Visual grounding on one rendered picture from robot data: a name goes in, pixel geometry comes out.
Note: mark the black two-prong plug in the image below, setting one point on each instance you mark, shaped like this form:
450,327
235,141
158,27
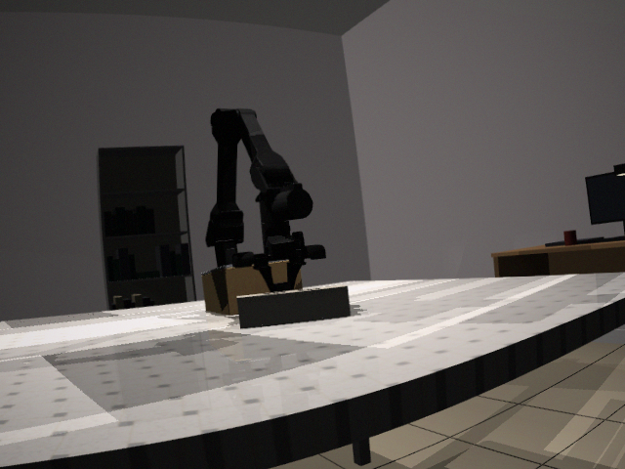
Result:
282,287

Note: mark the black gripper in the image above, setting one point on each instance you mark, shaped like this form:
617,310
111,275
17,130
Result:
248,259

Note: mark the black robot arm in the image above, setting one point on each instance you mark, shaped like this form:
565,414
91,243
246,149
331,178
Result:
281,197

